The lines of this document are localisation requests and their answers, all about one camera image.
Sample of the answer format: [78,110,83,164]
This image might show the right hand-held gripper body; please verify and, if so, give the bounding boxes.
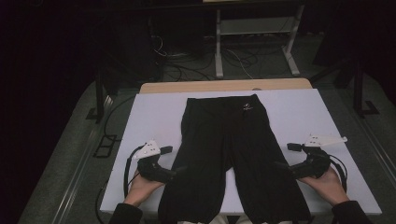
[289,133,348,179]

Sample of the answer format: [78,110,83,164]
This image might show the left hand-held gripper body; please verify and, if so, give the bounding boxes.
[133,139,176,184]

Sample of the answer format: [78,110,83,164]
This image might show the black pants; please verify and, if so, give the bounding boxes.
[157,93,312,224]

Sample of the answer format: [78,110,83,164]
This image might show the person's right hand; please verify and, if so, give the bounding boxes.
[297,168,350,207]

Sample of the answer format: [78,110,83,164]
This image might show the person's left hand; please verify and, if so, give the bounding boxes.
[123,169,165,207]

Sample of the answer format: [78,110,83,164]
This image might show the white foam board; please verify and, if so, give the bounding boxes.
[100,88,383,217]

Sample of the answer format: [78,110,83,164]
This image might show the black metal stand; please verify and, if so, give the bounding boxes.
[353,59,380,118]
[85,71,110,124]

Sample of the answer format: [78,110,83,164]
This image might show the wooden table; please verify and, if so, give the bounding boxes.
[138,77,313,95]

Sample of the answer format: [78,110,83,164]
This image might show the white metal shelf stand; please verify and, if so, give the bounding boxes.
[214,4,306,79]

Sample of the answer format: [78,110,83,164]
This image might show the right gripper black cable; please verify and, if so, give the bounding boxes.
[325,153,348,192]

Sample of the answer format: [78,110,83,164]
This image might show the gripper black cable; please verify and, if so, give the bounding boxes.
[325,153,348,192]
[123,144,148,199]

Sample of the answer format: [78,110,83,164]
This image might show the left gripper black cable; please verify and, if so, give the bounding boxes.
[123,144,148,199]

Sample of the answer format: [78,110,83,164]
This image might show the black floor cable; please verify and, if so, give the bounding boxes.
[102,94,136,143]

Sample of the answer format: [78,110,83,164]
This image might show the silver floor rail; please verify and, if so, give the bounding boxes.
[323,90,396,185]
[50,92,115,224]

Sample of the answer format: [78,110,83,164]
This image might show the tangle of black cables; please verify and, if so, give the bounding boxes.
[148,34,219,82]

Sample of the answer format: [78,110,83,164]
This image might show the white floor cable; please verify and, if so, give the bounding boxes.
[223,48,255,79]

